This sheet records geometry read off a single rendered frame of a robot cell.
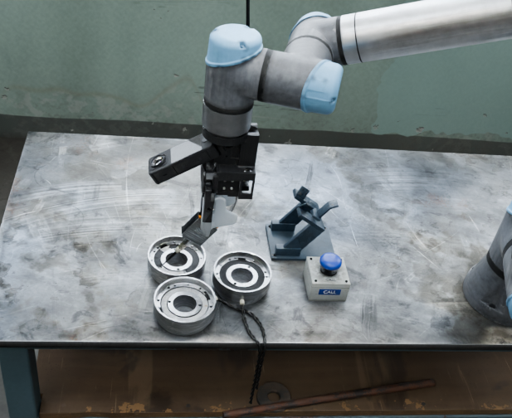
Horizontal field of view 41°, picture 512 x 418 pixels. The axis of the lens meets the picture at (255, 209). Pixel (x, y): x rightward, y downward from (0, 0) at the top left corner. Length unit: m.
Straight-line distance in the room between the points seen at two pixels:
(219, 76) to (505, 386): 0.96
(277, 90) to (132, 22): 1.80
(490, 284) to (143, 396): 0.69
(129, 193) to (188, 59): 1.41
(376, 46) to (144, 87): 1.89
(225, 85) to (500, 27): 0.39
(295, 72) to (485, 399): 0.87
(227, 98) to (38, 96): 1.99
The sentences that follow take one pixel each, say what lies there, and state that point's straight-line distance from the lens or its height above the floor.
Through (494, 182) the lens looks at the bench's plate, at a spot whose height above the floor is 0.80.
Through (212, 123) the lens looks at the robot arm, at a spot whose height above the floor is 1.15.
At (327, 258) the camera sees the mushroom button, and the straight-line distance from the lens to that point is 1.23.
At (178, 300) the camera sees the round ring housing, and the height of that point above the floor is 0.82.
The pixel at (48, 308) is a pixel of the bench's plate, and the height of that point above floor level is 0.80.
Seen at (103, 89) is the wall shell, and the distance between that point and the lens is 2.87.
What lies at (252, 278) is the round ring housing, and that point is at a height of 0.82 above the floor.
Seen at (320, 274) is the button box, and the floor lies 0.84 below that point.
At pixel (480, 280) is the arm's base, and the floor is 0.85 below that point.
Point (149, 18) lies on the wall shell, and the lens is 2.72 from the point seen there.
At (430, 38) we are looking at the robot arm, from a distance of 1.05.
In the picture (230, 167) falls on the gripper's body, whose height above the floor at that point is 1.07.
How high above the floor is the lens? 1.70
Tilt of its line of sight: 39 degrees down
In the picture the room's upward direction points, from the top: 9 degrees clockwise
